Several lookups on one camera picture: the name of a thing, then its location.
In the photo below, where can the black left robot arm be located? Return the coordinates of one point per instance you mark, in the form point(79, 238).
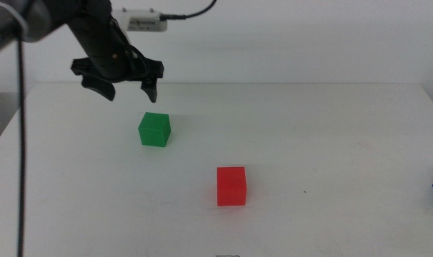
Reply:
point(30, 18)

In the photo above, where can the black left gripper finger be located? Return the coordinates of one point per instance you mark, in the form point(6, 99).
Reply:
point(102, 89)
point(150, 89)

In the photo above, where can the green cube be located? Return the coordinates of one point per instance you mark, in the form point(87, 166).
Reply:
point(154, 130)

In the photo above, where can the red cube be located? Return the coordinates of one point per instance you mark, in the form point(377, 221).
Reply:
point(231, 187)

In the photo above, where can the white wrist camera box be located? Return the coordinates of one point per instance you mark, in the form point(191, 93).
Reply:
point(141, 20)

